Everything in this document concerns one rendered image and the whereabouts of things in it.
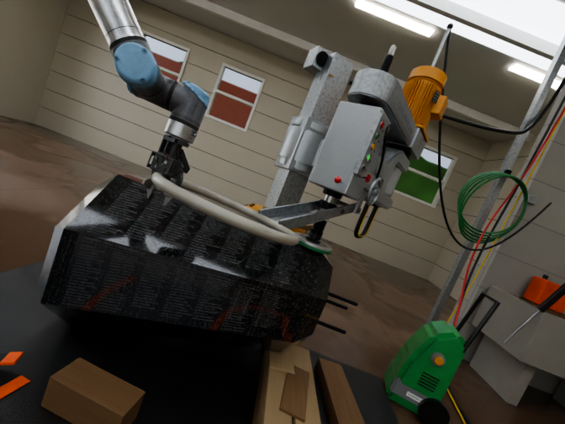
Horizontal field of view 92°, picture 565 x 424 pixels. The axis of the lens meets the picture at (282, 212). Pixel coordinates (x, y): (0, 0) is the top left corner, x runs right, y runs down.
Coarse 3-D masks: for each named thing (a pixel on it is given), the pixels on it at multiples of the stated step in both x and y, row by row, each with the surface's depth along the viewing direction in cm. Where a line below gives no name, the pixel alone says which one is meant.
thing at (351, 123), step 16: (336, 112) 133; (352, 112) 128; (368, 112) 124; (336, 128) 132; (352, 128) 127; (368, 128) 123; (384, 128) 132; (336, 144) 131; (352, 144) 126; (320, 160) 135; (336, 160) 130; (352, 160) 125; (320, 176) 133; (336, 176) 129; (352, 176) 125; (336, 192) 131; (352, 192) 131
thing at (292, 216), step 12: (288, 204) 124; (300, 204) 130; (312, 204) 138; (336, 204) 160; (348, 204) 148; (276, 216) 118; (288, 216) 122; (300, 216) 112; (312, 216) 119; (324, 216) 128; (336, 216) 139; (288, 228) 108
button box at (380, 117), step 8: (376, 120) 121; (384, 120) 124; (376, 128) 120; (368, 136) 122; (368, 144) 121; (376, 144) 127; (360, 152) 123; (368, 152) 124; (360, 160) 122; (368, 160) 127; (360, 168) 123; (360, 176) 127
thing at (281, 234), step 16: (160, 176) 72; (176, 192) 65; (208, 192) 105; (208, 208) 64; (240, 208) 110; (240, 224) 65; (256, 224) 67; (272, 224) 104; (272, 240) 71; (288, 240) 75
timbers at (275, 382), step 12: (300, 348) 157; (300, 360) 146; (264, 372) 139; (276, 372) 130; (312, 372) 141; (264, 384) 127; (276, 384) 122; (312, 384) 132; (264, 396) 117; (276, 396) 116; (312, 396) 124; (264, 408) 109; (276, 408) 110; (312, 408) 117; (264, 420) 103; (276, 420) 104; (288, 420) 107; (312, 420) 111
